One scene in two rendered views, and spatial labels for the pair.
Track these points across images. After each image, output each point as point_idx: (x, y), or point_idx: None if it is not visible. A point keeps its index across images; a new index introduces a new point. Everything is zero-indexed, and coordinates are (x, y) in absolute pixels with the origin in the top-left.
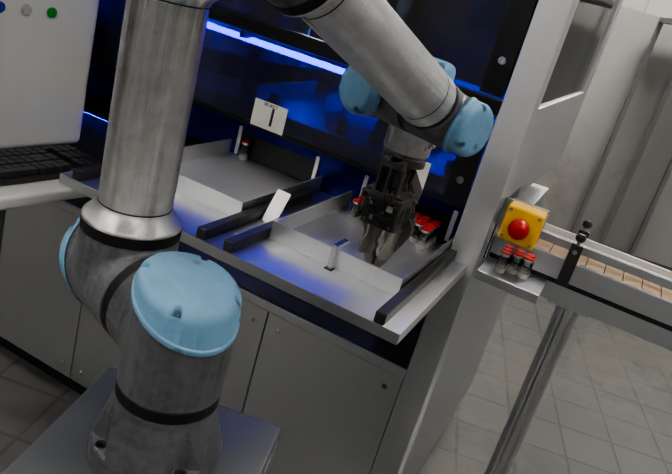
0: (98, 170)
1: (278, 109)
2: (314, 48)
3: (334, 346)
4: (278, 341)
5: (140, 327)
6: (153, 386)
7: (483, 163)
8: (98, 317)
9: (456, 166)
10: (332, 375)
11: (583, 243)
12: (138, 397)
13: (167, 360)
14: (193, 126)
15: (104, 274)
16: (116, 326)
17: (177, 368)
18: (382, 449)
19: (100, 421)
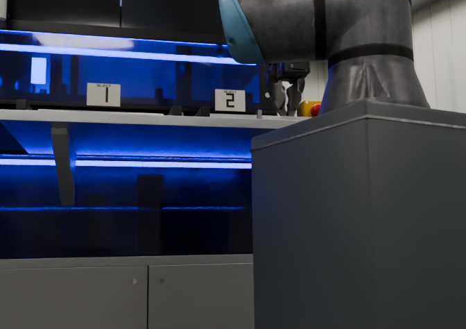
0: (30, 107)
1: (111, 86)
2: (130, 34)
3: (218, 265)
4: (165, 289)
5: None
6: (399, 24)
7: None
8: (309, 17)
9: (261, 87)
10: (224, 293)
11: None
12: (392, 37)
13: (402, 1)
14: (7, 140)
15: None
16: (344, 1)
17: (407, 8)
18: None
19: (358, 85)
